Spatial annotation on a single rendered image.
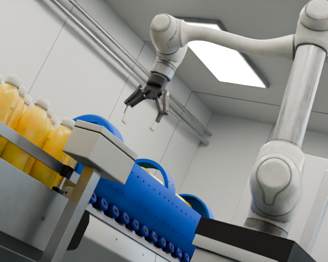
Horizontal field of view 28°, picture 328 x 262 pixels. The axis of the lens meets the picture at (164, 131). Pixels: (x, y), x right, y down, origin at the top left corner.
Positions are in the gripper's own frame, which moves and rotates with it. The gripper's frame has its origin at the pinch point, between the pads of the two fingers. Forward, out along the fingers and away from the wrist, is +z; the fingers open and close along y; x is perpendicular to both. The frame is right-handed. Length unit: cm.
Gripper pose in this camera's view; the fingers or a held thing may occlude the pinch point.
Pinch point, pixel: (138, 123)
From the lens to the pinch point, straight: 249.3
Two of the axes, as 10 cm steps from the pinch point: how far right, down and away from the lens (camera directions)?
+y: -8.1, -2.0, 5.6
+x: -4.4, -4.2, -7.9
